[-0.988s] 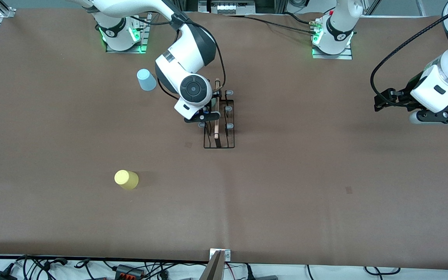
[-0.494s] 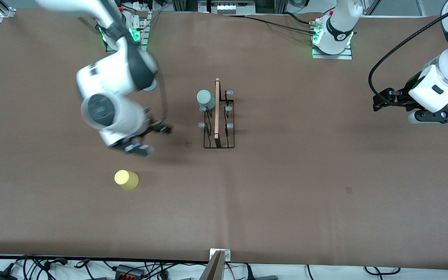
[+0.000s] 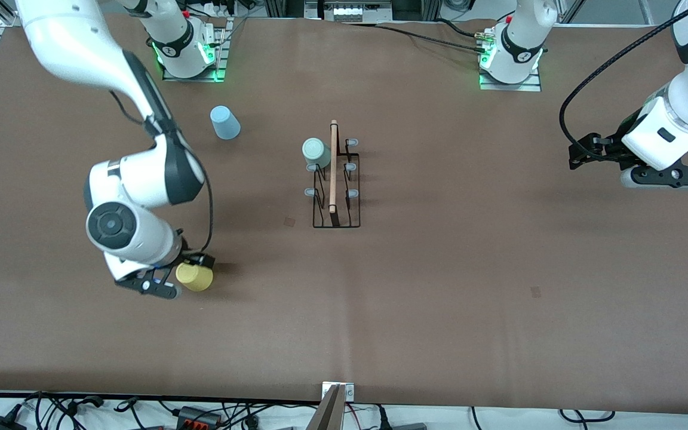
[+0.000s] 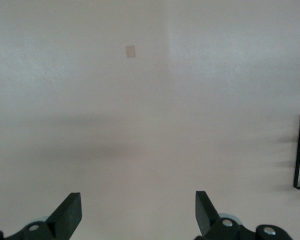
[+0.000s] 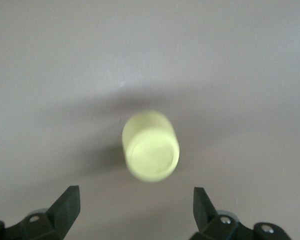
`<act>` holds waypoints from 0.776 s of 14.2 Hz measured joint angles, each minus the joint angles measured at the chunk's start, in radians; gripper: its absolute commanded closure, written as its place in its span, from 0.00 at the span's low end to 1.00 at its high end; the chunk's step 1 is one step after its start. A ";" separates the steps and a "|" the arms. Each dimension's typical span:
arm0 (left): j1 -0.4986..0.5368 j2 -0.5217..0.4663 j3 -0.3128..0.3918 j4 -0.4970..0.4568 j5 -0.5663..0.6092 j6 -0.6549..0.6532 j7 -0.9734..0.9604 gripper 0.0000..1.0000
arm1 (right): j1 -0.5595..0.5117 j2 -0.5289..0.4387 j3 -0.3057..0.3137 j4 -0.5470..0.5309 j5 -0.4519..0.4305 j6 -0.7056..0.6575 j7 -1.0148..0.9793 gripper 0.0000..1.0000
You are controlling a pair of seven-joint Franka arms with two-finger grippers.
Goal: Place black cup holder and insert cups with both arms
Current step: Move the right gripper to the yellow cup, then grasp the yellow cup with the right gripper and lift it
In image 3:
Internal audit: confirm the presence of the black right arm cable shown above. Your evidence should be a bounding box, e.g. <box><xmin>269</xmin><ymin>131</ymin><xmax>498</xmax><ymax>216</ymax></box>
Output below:
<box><xmin>108</xmin><ymin>90</ymin><xmax>214</xmax><ymax>254</ymax></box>

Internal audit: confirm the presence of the white power strip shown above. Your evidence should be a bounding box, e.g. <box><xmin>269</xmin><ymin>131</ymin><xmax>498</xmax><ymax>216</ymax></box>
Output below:
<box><xmin>319</xmin><ymin>0</ymin><xmax>394</xmax><ymax>24</ymax></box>

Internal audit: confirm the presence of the black orange connector box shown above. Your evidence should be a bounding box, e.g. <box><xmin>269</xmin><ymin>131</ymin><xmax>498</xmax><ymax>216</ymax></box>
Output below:
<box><xmin>176</xmin><ymin>406</ymin><xmax>223</xmax><ymax>430</ymax></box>

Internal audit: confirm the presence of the pale green plastic cup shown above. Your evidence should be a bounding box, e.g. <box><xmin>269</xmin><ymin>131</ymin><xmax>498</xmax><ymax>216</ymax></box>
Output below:
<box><xmin>302</xmin><ymin>138</ymin><xmax>331</xmax><ymax>170</ymax></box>

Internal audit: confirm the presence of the light blue plastic cup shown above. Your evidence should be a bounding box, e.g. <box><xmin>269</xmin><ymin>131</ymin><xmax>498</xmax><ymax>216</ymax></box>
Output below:
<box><xmin>210</xmin><ymin>106</ymin><xmax>241</xmax><ymax>141</ymax></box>

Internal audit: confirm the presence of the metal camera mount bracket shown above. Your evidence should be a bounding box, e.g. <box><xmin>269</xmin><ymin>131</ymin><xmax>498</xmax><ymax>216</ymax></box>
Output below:
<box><xmin>305</xmin><ymin>382</ymin><xmax>357</xmax><ymax>430</ymax></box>

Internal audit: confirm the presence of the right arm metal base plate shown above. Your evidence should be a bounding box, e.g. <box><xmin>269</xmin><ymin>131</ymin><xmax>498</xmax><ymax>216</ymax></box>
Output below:
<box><xmin>162</xmin><ymin>17</ymin><xmax>234</xmax><ymax>82</ymax></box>

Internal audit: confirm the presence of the yellow plastic cup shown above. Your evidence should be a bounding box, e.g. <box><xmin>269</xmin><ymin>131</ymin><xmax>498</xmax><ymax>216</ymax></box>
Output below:
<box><xmin>176</xmin><ymin>263</ymin><xmax>214</xmax><ymax>293</ymax></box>

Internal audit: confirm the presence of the black wire cup holder rack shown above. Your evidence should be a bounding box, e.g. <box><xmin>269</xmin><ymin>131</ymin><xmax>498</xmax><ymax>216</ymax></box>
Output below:
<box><xmin>304</xmin><ymin>119</ymin><xmax>361</xmax><ymax>229</ymax></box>

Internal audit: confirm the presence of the large table cover mat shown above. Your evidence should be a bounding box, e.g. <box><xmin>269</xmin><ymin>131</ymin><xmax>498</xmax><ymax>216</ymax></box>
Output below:
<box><xmin>0</xmin><ymin>13</ymin><xmax>688</xmax><ymax>416</ymax></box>

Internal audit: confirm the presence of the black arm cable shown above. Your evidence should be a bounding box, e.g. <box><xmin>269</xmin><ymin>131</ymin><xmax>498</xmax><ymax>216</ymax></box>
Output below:
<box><xmin>560</xmin><ymin>0</ymin><xmax>688</xmax><ymax>162</ymax></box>
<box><xmin>108</xmin><ymin>90</ymin><xmax>214</xmax><ymax>254</ymax></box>

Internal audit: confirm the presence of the thin black table cable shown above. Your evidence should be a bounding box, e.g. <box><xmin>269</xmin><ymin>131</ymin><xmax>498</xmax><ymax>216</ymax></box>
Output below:
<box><xmin>344</xmin><ymin>23</ymin><xmax>488</xmax><ymax>56</ymax></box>

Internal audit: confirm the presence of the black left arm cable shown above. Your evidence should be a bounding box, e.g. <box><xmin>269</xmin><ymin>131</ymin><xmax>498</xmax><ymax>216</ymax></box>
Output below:
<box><xmin>560</xmin><ymin>0</ymin><xmax>688</xmax><ymax>162</ymax></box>

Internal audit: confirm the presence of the thick black table cable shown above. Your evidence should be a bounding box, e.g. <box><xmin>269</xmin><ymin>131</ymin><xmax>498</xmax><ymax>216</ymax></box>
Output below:
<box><xmin>374</xmin><ymin>20</ymin><xmax>491</xmax><ymax>44</ymax></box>

